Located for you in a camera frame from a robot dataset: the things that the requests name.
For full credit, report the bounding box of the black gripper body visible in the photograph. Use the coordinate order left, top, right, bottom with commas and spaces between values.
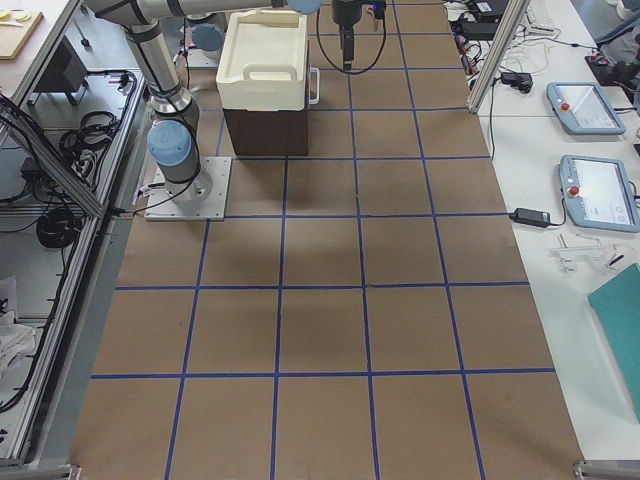
331, 0, 361, 29

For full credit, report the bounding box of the white drawer handle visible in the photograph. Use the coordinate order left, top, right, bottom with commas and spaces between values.
308, 66, 321, 106

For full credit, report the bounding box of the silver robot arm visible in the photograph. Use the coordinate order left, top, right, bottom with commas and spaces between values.
88, 1, 322, 197

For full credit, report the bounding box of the dark brown wooden drawer cabinet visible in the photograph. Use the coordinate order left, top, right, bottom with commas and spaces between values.
216, 59, 309, 157

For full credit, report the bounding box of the white foam tray box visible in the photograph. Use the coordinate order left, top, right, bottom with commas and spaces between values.
216, 9, 307, 111

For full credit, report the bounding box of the upper teach pendant tablet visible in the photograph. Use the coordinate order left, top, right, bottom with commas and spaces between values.
546, 82, 626, 135

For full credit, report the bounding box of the teach pendant tablet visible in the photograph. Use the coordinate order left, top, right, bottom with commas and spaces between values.
558, 155, 639, 233
546, 82, 626, 135

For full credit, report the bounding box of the black power adapter brick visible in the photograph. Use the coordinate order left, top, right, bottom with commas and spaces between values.
509, 208, 552, 228

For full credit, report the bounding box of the lower teach pendant tablet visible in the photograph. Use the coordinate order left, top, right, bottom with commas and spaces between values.
558, 155, 639, 233

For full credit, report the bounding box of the clear acrylic stand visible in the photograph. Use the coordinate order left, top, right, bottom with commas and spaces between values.
551, 234, 627, 273

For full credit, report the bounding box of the wooden board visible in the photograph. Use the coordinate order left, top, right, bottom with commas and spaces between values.
1, 9, 43, 60

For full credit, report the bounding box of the aluminium frame post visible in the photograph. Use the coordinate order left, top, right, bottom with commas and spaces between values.
467, 0, 529, 114

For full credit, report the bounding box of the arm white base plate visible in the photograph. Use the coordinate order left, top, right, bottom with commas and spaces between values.
143, 156, 232, 221

